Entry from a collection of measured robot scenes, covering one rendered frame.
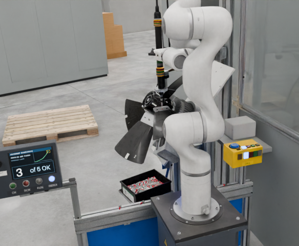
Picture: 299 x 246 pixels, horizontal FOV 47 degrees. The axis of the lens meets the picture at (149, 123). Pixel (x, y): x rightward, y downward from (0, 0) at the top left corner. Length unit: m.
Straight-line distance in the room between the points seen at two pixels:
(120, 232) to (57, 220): 1.49
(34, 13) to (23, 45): 0.63
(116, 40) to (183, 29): 9.11
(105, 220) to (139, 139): 0.52
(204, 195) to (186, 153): 0.21
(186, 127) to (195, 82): 0.17
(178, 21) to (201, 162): 0.53
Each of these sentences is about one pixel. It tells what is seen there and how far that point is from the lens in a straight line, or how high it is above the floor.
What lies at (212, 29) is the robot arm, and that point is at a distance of 1.15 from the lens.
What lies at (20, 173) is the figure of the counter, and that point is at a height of 1.16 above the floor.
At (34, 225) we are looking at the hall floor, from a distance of 3.21.
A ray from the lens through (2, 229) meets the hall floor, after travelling 3.29.
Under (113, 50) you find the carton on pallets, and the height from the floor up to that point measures 0.21.
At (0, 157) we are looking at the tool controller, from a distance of 1.48.
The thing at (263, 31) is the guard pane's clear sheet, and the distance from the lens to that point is 2.29.
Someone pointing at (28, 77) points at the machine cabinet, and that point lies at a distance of 7.39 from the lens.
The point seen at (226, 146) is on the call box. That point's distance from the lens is 1.74.
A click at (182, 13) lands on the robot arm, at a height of 1.73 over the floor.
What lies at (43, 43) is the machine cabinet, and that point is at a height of 0.91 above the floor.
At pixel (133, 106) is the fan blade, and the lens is 2.18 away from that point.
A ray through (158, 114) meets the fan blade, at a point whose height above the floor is 1.18.
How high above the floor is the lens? 1.81
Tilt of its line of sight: 21 degrees down
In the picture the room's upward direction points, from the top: 4 degrees counter-clockwise
